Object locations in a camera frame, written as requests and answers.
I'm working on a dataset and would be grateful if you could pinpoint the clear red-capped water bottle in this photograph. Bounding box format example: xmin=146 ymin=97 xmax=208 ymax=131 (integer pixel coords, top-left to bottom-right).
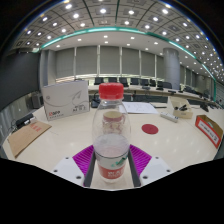
xmin=91 ymin=82 xmax=132 ymax=184

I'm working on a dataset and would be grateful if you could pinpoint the black desktop microphone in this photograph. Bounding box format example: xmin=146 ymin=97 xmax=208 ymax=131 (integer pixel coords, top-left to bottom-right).
xmin=199 ymin=102 xmax=210 ymax=113

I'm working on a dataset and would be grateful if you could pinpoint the brown paper envelope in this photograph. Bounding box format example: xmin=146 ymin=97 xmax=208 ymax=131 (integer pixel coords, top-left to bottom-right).
xmin=7 ymin=120 xmax=53 ymax=159

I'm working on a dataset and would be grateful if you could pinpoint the brown open cardboard box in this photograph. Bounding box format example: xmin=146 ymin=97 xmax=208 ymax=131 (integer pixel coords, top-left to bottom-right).
xmin=194 ymin=114 xmax=224 ymax=149

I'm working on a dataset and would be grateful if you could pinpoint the group of ceiling lights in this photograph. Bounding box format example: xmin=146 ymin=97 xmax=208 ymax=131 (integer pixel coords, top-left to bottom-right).
xmin=23 ymin=1 xmax=224 ymax=78

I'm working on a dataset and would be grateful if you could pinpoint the long curved conference desk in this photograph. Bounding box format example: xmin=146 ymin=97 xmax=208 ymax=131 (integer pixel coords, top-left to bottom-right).
xmin=88 ymin=84 xmax=221 ymax=108

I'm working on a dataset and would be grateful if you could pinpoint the white paper carton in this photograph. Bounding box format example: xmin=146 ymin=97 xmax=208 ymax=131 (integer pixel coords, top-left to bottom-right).
xmin=41 ymin=79 xmax=90 ymax=122

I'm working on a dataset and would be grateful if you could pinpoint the white printed paper sheet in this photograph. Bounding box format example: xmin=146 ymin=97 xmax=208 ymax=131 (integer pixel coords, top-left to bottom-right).
xmin=123 ymin=101 xmax=159 ymax=115

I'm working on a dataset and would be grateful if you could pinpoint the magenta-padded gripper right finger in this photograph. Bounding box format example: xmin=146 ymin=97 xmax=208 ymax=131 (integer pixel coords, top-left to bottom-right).
xmin=127 ymin=144 xmax=173 ymax=188

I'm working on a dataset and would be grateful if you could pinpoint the row of black office chairs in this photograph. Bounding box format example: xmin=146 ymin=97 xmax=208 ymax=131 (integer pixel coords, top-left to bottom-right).
xmin=93 ymin=76 xmax=174 ymax=90

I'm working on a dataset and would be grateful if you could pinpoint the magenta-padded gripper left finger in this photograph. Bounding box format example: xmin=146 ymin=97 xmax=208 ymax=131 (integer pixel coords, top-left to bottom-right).
xmin=52 ymin=144 xmax=97 ymax=188

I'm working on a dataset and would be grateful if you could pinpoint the flat round red coaster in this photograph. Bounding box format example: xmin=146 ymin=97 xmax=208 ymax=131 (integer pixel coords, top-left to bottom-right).
xmin=141 ymin=123 xmax=160 ymax=135

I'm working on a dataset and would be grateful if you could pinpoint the white open box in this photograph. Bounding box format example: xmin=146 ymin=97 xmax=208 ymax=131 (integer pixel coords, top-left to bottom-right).
xmin=169 ymin=96 xmax=194 ymax=120

